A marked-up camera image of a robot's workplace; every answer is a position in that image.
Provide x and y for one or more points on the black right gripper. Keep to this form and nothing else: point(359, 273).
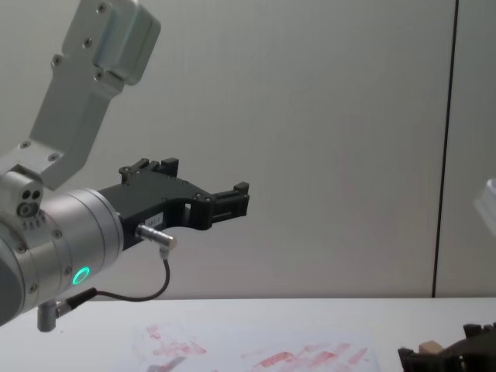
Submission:
point(465, 356)

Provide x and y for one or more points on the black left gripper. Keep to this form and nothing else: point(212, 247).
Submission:
point(155, 193)

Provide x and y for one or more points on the white sheet with red marks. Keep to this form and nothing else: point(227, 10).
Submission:
point(271, 356)

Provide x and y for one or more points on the small beige block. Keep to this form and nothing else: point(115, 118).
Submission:
point(430, 347)

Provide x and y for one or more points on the white table cloth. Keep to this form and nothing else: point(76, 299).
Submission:
point(248, 321)

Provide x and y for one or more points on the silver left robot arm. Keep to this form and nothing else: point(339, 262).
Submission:
point(73, 228)

